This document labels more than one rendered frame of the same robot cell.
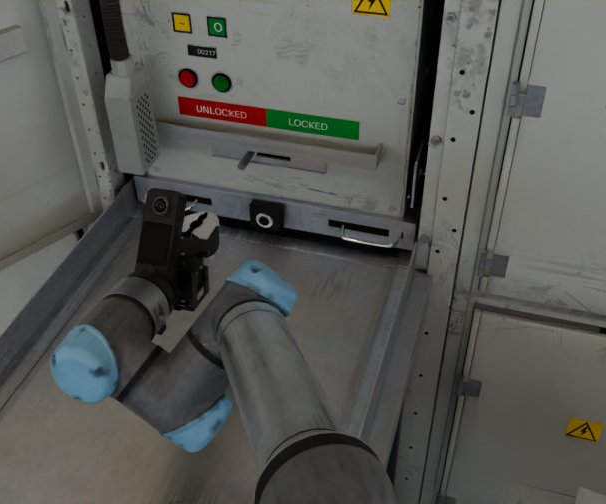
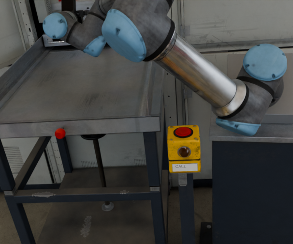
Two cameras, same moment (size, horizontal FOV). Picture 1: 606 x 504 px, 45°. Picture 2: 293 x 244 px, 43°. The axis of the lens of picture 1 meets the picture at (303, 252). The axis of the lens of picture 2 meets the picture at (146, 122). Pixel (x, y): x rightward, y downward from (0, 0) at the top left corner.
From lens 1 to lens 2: 0.75 m
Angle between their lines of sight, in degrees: 14
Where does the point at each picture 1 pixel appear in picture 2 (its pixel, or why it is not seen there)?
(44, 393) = (27, 89)
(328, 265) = not seen: hidden behind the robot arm
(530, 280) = (199, 34)
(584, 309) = (220, 41)
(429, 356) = (170, 85)
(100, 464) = (57, 97)
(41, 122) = (5, 10)
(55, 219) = (12, 55)
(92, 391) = (59, 30)
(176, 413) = (89, 37)
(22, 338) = (13, 77)
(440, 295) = not seen: hidden behind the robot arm
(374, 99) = not seen: outside the picture
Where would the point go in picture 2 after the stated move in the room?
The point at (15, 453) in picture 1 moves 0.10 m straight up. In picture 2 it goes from (22, 101) to (15, 75)
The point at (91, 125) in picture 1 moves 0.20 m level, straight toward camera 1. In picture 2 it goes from (24, 11) to (37, 19)
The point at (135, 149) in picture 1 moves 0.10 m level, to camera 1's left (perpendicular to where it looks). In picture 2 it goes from (45, 10) to (21, 13)
